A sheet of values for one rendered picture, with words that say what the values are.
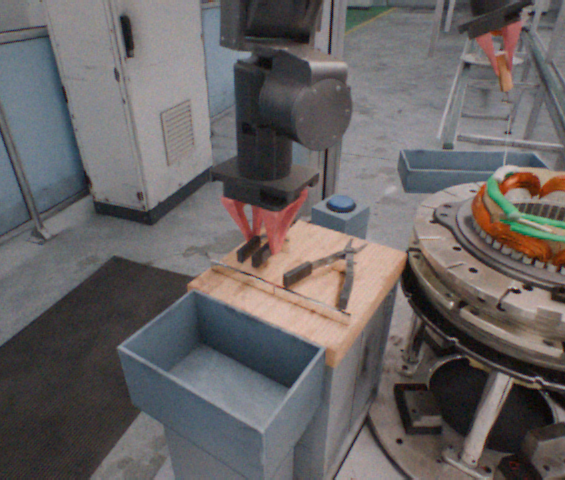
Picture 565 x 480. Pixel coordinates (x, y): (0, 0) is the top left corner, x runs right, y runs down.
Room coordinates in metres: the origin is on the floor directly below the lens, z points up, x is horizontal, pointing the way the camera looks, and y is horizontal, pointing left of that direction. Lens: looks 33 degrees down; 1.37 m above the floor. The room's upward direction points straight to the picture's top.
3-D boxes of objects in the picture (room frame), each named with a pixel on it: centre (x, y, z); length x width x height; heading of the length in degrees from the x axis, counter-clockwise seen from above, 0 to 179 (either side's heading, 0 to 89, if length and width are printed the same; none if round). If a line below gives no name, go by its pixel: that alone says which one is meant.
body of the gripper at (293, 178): (0.44, 0.01, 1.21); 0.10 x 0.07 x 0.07; 59
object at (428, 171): (0.77, -0.36, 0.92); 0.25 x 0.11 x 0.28; 85
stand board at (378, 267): (0.43, -0.03, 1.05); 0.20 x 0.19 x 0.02; 147
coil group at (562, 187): (0.52, -0.37, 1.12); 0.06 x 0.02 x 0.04; 63
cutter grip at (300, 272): (0.39, -0.02, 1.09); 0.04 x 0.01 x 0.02; 132
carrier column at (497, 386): (0.35, -0.26, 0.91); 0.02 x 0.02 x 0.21
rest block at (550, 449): (0.33, -0.35, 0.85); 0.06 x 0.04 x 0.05; 105
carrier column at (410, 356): (0.52, -0.22, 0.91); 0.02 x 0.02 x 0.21
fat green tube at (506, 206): (0.46, -0.26, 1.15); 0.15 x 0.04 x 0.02; 153
